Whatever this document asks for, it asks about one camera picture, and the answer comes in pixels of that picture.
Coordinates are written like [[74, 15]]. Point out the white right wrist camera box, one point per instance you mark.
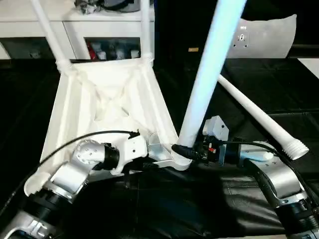
[[217, 128]]

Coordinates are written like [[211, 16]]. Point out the small red bottle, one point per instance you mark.
[[91, 51]]

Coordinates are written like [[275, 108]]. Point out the white cabinet with glass doors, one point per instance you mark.
[[30, 30]]

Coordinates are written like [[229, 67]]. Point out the white plastic bag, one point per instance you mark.
[[264, 37]]

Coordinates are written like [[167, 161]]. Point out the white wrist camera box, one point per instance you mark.
[[130, 148], [217, 128]]

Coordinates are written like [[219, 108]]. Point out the black box with yellow label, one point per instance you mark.
[[184, 27]]

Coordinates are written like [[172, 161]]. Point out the small white jar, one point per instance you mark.
[[101, 55], [134, 54]]

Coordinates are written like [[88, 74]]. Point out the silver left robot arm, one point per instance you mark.
[[65, 179]]

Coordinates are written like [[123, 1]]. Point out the white flat board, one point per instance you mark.
[[310, 67]]

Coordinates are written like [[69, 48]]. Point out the white plastic table top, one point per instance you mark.
[[99, 99]]

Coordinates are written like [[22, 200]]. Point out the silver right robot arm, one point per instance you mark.
[[274, 174]]

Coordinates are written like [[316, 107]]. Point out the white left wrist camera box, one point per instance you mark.
[[130, 148]]

